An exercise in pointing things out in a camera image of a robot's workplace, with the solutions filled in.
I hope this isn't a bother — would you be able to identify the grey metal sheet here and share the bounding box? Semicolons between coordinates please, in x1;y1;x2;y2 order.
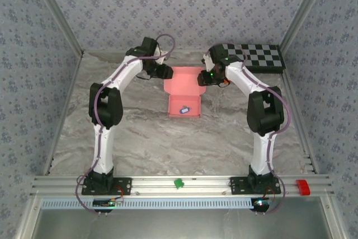
29;208;335;239

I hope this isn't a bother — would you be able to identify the pale blue slotted cable duct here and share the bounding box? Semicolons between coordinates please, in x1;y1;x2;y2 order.
41;197;260;210

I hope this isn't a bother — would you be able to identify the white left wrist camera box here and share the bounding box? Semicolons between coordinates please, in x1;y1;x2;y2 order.
155;47;166;63

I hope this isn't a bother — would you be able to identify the aluminium side rail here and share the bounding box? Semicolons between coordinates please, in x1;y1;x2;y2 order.
280;50;320;175
41;53;84;175

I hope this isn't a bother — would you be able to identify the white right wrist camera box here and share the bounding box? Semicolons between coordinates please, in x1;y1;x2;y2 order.
201;54;213;72

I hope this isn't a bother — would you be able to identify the aluminium mounting rail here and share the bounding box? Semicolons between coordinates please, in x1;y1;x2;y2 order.
30;174;335;198

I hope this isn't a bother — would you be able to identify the circuit board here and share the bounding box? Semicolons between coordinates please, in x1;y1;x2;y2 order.
93;198;124;209
251;197;276;212

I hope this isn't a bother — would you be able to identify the left circuit board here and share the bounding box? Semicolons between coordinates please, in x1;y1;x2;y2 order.
93;198;124;209

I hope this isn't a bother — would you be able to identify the aluminium rear rail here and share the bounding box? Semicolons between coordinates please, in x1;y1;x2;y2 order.
83;48;218;54

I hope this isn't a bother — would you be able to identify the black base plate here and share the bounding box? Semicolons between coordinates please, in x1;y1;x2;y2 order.
81;176;133;196
229;176;281;196

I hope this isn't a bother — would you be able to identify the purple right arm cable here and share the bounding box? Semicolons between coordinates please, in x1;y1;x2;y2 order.
205;43;291;215

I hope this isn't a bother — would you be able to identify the aluminium frame post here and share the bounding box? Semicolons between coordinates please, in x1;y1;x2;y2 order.
26;0;85;57
279;0;335;53

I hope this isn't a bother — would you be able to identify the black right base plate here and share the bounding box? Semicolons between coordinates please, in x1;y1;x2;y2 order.
229;176;281;196

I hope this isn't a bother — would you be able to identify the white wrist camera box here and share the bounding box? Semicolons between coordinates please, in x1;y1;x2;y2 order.
155;47;166;63
201;54;213;72

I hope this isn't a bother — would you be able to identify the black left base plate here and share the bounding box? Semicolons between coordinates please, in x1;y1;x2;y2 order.
81;176;133;196

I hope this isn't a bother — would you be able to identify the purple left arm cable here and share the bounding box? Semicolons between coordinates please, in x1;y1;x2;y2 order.
74;34;176;216

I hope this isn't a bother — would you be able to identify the right circuit board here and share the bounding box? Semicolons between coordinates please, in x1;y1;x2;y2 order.
251;197;276;212

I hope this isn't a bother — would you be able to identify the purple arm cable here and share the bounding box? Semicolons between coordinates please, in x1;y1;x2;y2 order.
74;34;176;216
205;43;291;215

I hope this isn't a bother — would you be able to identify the pink paper box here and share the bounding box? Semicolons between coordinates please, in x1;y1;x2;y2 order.
163;65;207;119

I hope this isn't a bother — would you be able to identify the black grey chessboard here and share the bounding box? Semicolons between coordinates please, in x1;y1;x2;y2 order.
223;43;286;74

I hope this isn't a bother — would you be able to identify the red plastic block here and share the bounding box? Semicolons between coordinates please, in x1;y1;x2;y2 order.
296;179;311;196

